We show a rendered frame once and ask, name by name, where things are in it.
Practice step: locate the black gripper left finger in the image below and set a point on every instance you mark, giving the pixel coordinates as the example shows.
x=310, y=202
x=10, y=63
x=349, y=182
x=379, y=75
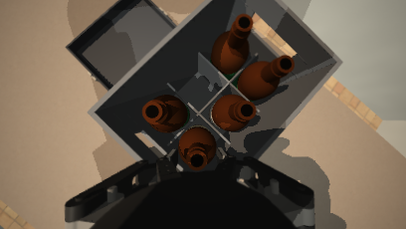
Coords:
x=86, y=208

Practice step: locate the brown glass bottle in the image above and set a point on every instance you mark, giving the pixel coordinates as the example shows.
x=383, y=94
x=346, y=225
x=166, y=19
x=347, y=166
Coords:
x=229, y=53
x=259, y=80
x=197, y=146
x=232, y=112
x=166, y=113

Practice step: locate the dark grey crate with dividers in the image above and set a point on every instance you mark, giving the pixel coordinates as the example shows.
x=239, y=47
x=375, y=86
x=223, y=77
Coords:
x=179, y=65

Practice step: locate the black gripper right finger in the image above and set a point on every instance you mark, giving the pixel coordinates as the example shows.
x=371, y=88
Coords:
x=295, y=199

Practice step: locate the black rectangular tray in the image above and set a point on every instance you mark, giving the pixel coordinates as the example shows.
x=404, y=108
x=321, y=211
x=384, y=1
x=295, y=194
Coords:
x=119, y=38

